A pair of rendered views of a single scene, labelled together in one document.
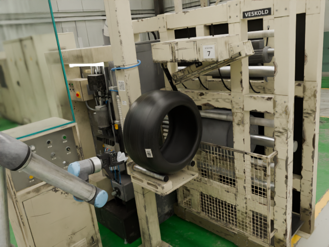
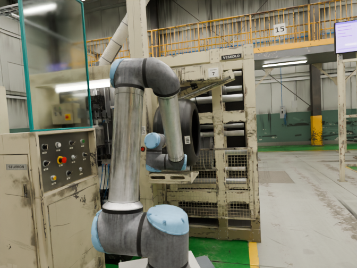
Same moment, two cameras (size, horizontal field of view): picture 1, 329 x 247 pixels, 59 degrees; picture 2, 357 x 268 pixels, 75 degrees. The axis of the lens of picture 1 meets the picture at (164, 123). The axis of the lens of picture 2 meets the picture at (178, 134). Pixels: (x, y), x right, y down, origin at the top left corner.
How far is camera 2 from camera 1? 1.25 m
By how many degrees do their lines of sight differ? 35
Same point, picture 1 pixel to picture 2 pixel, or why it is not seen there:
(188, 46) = (194, 69)
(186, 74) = (183, 95)
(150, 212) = not seen: hidden behind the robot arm
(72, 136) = (87, 142)
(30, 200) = (55, 204)
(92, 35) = not seen: outside the picture
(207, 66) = (202, 88)
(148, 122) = (185, 114)
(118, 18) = (143, 41)
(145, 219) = not seen: hidden behind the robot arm
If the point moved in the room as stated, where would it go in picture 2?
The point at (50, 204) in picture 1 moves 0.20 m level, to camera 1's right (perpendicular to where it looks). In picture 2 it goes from (70, 212) to (102, 205)
